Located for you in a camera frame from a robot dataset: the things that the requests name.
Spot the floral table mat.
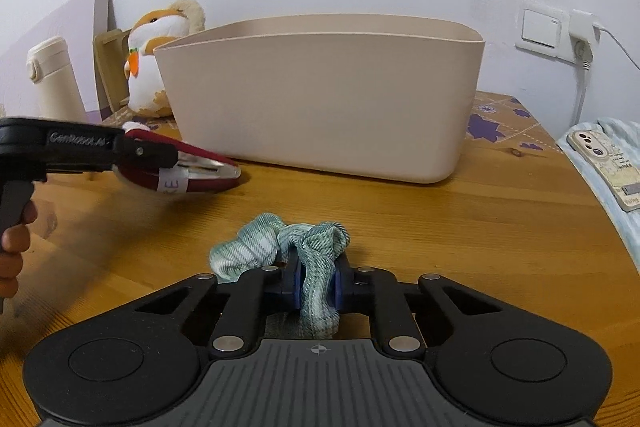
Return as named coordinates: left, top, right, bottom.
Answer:
left=100, top=89, right=562, bottom=154

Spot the orange white hamster plush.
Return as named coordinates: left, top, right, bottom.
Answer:
left=122, top=0, right=207, bottom=118

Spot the person's left hand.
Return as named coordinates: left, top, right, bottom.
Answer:
left=0, top=201, right=39, bottom=304

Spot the white wall switch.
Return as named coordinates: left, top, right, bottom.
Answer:
left=515, top=0, right=571, bottom=60

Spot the white charger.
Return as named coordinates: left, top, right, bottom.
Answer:
left=570, top=9, right=604, bottom=42

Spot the white plug with cable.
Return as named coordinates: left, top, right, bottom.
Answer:
left=570, top=38, right=595, bottom=128

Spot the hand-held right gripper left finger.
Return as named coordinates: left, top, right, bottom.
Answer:
left=135, top=256, right=302, bottom=361

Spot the red hair clip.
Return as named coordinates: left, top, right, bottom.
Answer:
left=116, top=122, right=243, bottom=197

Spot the blue striped blanket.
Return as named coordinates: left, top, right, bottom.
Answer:
left=556, top=118, right=640, bottom=269

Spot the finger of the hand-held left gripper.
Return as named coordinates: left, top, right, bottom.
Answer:
left=116, top=138, right=183, bottom=171

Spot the beige plastic storage container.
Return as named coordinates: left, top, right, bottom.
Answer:
left=152, top=13, right=486, bottom=186

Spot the white charging cable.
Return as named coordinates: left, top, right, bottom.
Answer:
left=595, top=23, right=640, bottom=72

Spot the cream thermos bottle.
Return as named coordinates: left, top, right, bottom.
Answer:
left=26, top=36, right=90, bottom=124

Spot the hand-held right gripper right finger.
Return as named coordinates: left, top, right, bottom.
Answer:
left=335, top=256, right=507, bottom=361

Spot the phone in cream case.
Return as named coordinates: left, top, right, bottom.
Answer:
left=567, top=130, right=640, bottom=212

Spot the small wooden stand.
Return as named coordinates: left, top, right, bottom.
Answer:
left=92, top=28, right=134, bottom=112

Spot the green plaid scrunchie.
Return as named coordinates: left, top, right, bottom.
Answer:
left=209, top=213, right=352, bottom=341

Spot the pale lilac board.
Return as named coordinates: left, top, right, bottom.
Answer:
left=0, top=0, right=112, bottom=124

